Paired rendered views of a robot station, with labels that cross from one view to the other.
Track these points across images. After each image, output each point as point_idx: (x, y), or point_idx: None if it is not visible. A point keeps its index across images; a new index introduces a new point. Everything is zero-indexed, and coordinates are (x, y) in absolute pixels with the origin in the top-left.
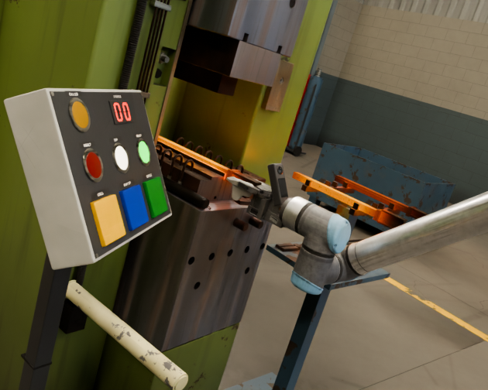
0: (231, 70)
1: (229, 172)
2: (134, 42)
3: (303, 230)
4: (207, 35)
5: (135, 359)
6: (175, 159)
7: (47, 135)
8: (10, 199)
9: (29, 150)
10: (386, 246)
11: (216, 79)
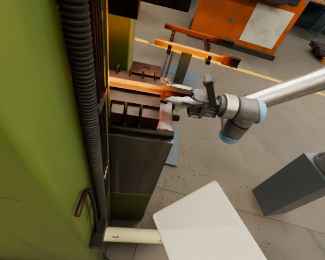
0: (190, 3)
1: (165, 92)
2: (88, 43)
3: (239, 119)
4: None
5: (133, 199)
6: (126, 110)
7: None
8: None
9: None
10: (273, 102)
11: (131, 0)
